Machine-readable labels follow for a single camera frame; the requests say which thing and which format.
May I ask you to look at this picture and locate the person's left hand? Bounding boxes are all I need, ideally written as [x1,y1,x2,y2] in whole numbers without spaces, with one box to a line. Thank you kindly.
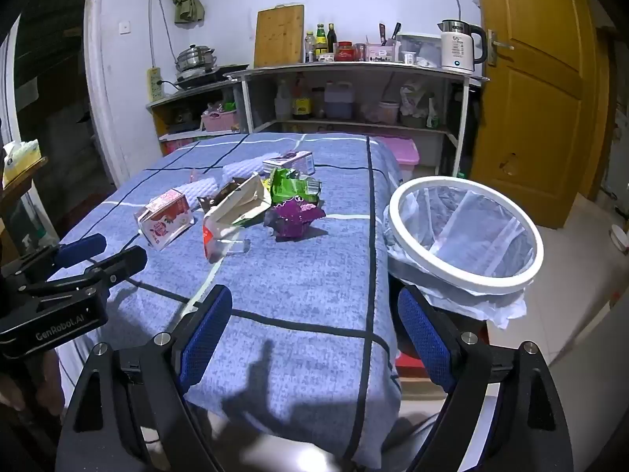
[0,354,66,416]

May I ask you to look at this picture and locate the low wooden shelf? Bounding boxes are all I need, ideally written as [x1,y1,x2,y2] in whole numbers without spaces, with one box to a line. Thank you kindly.
[146,81,246,155]

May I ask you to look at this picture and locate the white rimmed trash bin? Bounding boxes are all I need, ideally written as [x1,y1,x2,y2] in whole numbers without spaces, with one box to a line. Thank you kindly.
[383,179,536,330]

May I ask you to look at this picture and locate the black induction cooker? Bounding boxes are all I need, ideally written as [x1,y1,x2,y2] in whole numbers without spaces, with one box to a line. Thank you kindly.
[174,64,250,87]

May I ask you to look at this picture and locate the metal door handle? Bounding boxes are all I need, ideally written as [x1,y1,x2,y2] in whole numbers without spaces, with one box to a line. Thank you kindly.
[486,29,514,67]

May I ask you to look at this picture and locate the purple and white box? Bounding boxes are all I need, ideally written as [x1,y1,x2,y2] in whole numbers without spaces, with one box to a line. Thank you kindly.
[262,151,315,176]

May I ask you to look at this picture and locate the white electric kettle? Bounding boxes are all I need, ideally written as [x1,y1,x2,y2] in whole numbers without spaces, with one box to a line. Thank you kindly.
[439,18,487,76]

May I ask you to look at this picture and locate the clear plastic packet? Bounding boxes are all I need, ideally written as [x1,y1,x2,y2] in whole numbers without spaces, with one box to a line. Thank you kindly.
[202,216,251,262]

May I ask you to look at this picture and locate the crumpled plastic bags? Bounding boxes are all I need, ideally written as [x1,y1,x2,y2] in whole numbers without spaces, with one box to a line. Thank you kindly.
[399,81,433,119]

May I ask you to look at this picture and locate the steel cooking pot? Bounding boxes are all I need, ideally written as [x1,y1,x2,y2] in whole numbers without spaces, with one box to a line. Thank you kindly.
[176,44,217,74]

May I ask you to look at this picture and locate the pink storage box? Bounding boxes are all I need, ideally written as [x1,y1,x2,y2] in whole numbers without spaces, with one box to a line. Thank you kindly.
[366,135,420,183]

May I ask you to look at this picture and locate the yellow wooden door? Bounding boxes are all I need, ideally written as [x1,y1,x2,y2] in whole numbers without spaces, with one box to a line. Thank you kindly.
[469,0,612,229]

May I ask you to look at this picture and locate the green snack packet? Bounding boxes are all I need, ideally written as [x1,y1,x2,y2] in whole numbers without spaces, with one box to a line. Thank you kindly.
[265,167,322,206]

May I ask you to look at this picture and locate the white plastic bottle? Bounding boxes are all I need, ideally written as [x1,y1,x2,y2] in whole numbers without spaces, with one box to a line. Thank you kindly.
[274,79,293,120]

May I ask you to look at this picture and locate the yellow label soy bottle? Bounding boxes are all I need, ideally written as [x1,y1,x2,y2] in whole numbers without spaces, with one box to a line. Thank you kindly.
[292,76,314,120]

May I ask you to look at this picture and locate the blue checked blanket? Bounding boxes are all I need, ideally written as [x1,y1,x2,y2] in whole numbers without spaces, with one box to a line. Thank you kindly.
[54,133,404,470]

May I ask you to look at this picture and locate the brown chocolate wrapper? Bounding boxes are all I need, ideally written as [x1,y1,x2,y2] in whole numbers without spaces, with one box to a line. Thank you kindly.
[197,177,251,212]

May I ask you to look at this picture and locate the purple liquid jug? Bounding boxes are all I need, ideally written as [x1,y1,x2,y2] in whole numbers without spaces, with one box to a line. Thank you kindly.
[324,81,355,120]

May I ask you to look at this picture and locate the white foam net sleeve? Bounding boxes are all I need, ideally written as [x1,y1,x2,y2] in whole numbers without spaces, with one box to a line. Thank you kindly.
[194,157,269,192]

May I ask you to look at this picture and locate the purple snack packet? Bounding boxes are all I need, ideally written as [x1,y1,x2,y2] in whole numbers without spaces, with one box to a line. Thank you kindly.
[264,197,326,243]

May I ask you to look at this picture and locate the wooden cutting board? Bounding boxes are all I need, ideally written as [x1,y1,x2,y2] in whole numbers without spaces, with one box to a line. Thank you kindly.
[254,5,304,68]

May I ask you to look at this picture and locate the white round waste bin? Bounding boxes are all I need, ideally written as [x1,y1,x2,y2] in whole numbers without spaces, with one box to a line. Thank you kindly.
[386,175,544,301]

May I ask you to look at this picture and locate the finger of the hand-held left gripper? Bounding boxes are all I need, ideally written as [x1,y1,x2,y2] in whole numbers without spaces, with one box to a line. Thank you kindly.
[10,233,107,283]
[24,246,148,306]

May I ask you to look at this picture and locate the pink milk carton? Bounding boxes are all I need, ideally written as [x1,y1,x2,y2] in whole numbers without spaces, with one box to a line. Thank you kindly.
[135,188,192,250]

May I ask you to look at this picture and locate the red stool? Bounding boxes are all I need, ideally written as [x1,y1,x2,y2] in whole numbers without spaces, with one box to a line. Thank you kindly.
[395,351,436,380]

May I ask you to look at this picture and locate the clear plastic container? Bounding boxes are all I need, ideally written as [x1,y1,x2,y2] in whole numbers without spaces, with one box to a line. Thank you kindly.
[397,33,443,67]

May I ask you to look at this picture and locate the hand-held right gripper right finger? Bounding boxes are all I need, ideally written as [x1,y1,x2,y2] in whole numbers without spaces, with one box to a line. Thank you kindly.
[395,285,573,472]

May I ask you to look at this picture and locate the pink plastic basket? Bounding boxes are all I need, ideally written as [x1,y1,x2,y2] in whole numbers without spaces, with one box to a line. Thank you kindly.
[201,109,239,133]

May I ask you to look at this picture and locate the white frame shelf unit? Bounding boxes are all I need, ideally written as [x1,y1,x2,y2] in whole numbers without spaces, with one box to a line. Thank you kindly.
[223,61,489,178]

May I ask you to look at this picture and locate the pink knife holder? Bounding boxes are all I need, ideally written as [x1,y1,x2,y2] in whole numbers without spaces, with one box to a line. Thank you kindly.
[366,43,398,62]

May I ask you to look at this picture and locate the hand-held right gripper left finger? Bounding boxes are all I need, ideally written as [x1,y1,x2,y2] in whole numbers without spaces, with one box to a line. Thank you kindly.
[56,284,233,472]

